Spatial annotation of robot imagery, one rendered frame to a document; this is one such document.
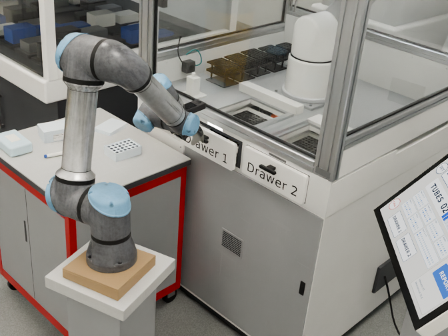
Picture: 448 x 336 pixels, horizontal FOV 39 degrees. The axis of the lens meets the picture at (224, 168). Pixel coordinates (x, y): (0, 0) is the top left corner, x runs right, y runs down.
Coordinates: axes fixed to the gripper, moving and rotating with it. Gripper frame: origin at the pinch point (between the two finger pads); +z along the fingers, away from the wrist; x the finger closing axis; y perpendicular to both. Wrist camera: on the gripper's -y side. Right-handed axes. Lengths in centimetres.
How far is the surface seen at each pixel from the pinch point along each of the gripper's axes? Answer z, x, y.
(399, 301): 125, 56, -19
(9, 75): -3, -112, 18
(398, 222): -10, 86, -1
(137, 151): 5.6, -25.0, 15.6
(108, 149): -1.3, -30.7, 22.7
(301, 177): 3.1, 44.2, -5.5
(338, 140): -10, 55, -17
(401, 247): -14, 93, 6
